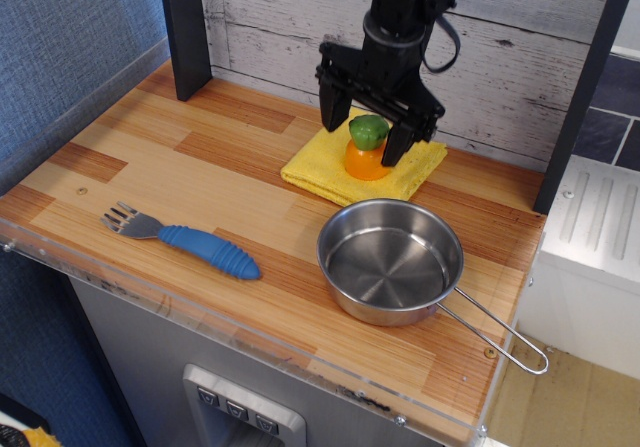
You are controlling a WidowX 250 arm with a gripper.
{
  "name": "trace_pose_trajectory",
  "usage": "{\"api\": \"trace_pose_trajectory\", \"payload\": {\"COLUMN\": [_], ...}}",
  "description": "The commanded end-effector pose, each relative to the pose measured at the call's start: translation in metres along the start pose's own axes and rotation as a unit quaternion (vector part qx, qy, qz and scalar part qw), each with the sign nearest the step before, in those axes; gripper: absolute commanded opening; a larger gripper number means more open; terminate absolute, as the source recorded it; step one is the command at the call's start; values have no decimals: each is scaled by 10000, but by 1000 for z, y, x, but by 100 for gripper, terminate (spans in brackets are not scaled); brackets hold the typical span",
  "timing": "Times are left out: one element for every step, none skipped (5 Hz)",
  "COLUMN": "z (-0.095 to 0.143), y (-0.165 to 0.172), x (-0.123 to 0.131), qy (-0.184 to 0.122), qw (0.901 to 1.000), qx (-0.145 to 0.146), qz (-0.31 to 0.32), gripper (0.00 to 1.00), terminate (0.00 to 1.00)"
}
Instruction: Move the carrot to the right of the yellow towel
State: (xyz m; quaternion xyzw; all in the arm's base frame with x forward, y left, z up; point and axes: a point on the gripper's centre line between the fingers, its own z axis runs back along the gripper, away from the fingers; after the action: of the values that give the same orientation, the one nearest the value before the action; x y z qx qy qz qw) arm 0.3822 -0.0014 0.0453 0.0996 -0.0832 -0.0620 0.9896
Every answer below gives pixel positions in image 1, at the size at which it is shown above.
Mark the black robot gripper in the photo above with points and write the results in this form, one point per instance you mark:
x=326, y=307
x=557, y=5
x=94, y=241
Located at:
x=383, y=75

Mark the orange toy carrot green top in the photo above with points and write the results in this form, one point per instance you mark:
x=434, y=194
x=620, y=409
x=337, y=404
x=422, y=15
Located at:
x=365, y=149

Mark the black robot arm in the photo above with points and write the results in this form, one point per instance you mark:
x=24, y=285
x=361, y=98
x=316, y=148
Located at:
x=405, y=16

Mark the yellow folded towel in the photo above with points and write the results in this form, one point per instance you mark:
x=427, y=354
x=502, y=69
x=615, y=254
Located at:
x=319, y=168

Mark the clear acrylic table edge guard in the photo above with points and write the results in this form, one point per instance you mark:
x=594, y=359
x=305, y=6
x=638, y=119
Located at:
x=148, y=334

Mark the white ribbed side unit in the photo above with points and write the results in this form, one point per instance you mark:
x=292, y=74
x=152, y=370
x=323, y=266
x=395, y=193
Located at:
x=583, y=291

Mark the silver dispenser button panel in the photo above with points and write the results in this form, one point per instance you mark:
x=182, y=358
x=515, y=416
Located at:
x=227, y=414

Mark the yellow black object floor corner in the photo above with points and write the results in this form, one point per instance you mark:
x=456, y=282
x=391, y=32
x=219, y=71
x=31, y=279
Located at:
x=30, y=437

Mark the dark left frame post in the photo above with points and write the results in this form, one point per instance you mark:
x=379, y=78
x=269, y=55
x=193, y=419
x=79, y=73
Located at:
x=188, y=44

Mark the dark frame post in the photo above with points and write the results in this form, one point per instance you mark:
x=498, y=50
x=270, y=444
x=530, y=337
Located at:
x=599, y=51
x=188, y=44

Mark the stainless steel pan wire handle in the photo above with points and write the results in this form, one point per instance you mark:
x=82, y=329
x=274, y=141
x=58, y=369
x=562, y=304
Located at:
x=392, y=263

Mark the blue handled metal fork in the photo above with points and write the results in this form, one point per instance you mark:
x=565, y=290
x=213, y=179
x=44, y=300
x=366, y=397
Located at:
x=218, y=252

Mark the dark right frame post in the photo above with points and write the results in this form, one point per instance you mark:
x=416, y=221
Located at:
x=599, y=51

